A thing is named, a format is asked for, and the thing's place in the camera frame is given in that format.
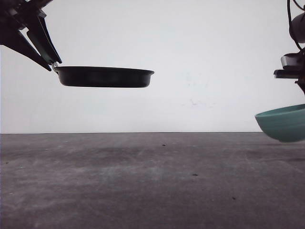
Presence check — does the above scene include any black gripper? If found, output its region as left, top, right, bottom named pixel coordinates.
left=0, top=0, right=62, bottom=71
left=274, top=52, right=305, bottom=93

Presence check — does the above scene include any teal green bowl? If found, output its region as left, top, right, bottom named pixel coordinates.
left=255, top=104, right=305, bottom=142

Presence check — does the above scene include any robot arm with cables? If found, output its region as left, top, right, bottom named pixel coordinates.
left=286, top=0, right=305, bottom=55

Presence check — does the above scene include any black pan with green handle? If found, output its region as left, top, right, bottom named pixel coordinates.
left=49, top=62, right=154, bottom=88

